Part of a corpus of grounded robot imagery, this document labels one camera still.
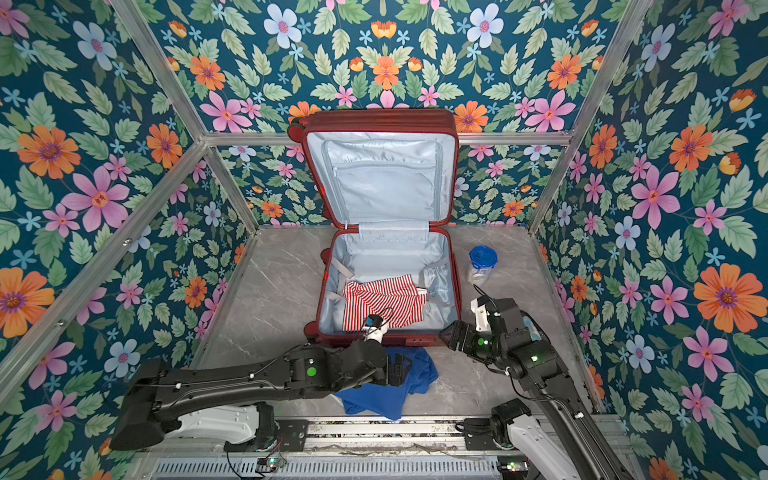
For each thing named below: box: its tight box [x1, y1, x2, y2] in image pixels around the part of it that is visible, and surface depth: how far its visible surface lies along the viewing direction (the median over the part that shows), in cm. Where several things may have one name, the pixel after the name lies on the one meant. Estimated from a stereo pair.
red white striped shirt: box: [343, 274, 428, 332], surface depth 95 cm
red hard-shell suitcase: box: [290, 108, 462, 347], surface depth 93 cm
